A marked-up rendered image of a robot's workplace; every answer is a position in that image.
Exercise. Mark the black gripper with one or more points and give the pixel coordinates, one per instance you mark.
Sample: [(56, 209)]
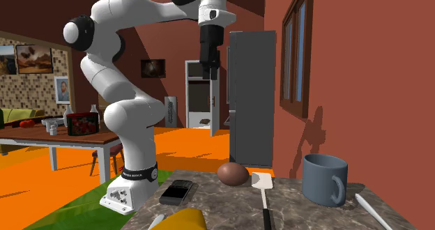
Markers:
[(210, 42)]

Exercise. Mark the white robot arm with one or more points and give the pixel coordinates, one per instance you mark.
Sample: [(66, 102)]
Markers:
[(130, 120)]

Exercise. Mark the white open door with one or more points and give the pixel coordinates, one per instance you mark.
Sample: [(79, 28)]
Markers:
[(198, 93)]

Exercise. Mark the grey refrigerator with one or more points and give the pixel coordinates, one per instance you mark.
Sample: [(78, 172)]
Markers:
[(253, 96)]

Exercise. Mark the brown framed window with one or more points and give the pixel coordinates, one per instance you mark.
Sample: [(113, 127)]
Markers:
[(295, 52)]

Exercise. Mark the brown egg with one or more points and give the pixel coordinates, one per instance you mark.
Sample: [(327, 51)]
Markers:
[(233, 174)]

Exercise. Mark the black phone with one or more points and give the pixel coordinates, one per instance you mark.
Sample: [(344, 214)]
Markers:
[(176, 192)]

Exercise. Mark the red cushioned wooden chair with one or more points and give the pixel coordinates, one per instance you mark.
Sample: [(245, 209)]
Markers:
[(114, 153)]

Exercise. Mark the yellow rounded object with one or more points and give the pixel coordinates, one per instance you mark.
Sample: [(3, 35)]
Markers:
[(185, 219)]

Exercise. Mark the grey-blue mug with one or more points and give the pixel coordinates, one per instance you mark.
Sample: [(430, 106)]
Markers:
[(321, 181)]

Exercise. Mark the wooden dining table white legs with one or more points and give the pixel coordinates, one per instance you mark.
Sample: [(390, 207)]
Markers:
[(40, 136)]

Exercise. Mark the green patterned robot stand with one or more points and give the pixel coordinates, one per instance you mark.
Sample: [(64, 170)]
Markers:
[(85, 212)]

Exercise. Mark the green sofa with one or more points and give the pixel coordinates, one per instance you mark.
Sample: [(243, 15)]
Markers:
[(20, 114)]

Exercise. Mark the white pen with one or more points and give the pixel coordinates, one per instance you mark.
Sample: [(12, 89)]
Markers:
[(372, 211)]

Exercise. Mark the dark wall picture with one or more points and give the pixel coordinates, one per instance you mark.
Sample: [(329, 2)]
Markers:
[(153, 68)]

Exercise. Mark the portrait wall picture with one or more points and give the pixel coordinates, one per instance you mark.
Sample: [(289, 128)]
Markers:
[(62, 90)]

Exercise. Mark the desert landscape wall picture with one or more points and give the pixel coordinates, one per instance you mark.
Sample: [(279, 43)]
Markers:
[(34, 59)]

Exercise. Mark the blue and brown wall picture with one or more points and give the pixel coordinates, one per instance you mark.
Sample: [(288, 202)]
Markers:
[(7, 60)]

